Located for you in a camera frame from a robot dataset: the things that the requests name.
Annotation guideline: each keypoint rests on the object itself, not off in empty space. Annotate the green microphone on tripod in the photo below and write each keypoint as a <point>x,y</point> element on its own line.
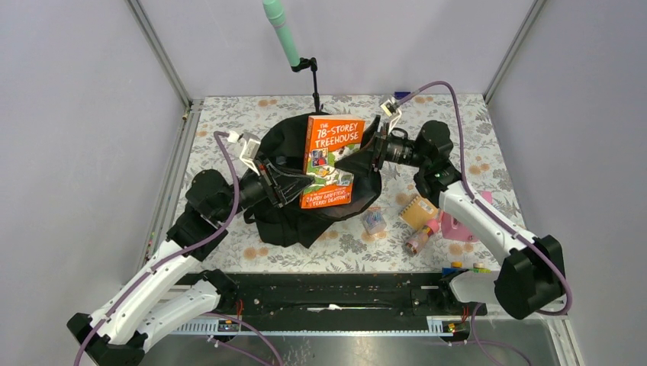
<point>275,13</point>

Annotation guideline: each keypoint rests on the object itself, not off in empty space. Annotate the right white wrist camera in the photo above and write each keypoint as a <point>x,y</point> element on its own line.
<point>391,108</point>

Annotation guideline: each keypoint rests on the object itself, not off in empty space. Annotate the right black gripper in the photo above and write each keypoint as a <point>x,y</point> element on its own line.
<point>374,146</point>

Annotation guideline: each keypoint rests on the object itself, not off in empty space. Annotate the yellow spiral notepad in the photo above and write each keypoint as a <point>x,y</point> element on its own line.
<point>418,212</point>

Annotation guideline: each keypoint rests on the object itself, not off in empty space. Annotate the black student backpack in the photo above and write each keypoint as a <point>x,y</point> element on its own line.
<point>284,145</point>

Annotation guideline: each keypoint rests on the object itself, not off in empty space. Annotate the pink pencil case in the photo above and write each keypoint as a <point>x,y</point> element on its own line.
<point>460,227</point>

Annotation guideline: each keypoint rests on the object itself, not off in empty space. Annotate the small blue block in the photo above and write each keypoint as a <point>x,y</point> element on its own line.
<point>398,95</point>

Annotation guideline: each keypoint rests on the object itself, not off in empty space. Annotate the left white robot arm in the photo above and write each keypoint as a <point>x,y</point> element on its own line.
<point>132,322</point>

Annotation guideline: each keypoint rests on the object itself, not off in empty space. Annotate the orange illustrated book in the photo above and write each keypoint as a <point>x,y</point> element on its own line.
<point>329,138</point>

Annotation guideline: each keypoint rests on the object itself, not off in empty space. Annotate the pink glitter bottle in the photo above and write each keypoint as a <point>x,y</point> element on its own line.
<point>416,242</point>

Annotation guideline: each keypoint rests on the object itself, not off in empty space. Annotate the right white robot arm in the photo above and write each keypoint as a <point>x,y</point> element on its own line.
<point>532,272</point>

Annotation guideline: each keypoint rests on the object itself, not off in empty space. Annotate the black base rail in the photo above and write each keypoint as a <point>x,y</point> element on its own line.
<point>336,301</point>

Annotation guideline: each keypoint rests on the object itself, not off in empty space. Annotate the clear box of clips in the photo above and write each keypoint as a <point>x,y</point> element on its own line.
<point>373,221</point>

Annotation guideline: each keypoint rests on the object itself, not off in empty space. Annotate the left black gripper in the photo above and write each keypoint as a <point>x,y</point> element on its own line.
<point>280,186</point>

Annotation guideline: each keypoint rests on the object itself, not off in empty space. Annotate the floral table mat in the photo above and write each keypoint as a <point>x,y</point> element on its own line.
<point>345,246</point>

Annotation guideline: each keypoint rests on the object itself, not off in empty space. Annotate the colourful building brick bar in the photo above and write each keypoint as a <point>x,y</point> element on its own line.
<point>458,267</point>

